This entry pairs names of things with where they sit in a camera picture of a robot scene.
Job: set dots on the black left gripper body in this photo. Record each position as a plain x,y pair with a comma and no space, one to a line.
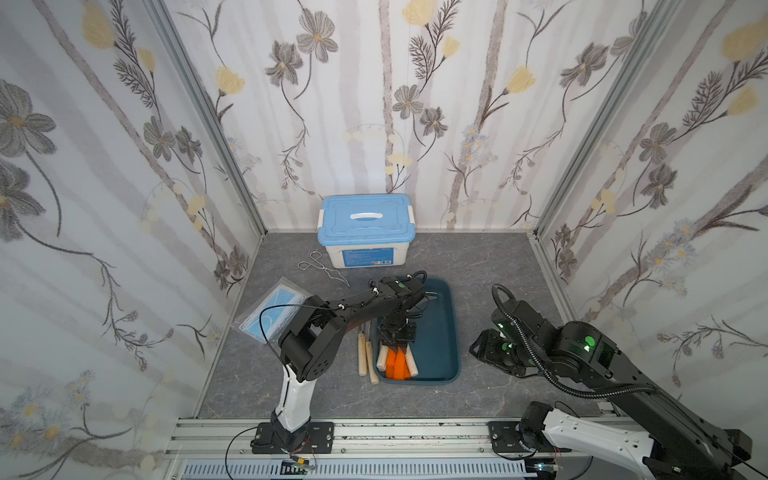
395,327

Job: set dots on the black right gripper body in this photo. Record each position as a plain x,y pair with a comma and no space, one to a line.
491,346

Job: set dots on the wooden handle sickle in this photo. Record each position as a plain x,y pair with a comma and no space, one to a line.
362,355
412,369
381,362
371,364

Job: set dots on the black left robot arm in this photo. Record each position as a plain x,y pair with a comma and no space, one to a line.
309,344

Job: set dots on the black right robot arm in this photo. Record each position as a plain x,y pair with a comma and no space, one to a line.
672,442

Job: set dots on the teal plastic storage bin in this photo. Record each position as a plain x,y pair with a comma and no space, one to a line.
436,346

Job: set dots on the white storage box blue lid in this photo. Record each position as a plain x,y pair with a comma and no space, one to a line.
366,230

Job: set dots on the bagged blue face masks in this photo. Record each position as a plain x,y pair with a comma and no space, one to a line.
266,317

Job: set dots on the wooden handle sickle beside bin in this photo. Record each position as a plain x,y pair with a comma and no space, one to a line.
371,364

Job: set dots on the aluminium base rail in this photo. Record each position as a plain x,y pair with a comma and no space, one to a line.
442,448

